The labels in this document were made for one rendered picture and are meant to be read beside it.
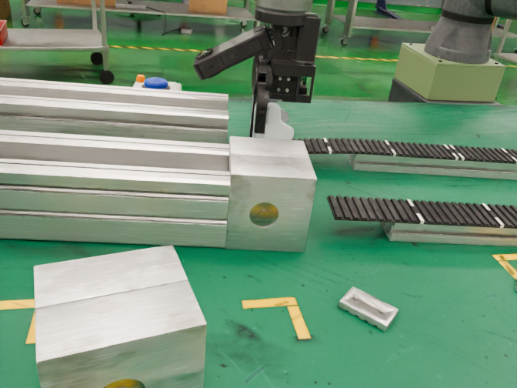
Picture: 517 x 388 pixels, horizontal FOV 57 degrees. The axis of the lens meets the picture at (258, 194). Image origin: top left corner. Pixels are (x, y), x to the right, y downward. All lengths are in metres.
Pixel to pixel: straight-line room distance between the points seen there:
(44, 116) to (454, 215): 0.55
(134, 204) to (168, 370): 0.23
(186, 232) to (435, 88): 0.81
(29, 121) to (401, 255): 0.51
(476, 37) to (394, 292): 0.82
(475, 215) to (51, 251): 0.49
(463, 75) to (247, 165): 0.80
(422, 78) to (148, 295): 1.00
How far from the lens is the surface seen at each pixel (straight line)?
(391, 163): 0.78
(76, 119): 0.71
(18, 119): 0.72
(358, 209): 0.59
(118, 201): 0.52
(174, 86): 0.86
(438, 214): 0.62
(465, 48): 1.23
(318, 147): 0.75
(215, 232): 0.53
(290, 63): 0.67
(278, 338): 0.45
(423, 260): 0.59
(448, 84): 1.22
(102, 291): 0.34
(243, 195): 0.50
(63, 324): 0.33
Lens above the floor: 1.10
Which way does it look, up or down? 29 degrees down
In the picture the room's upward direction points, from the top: 6 degrees clockwise
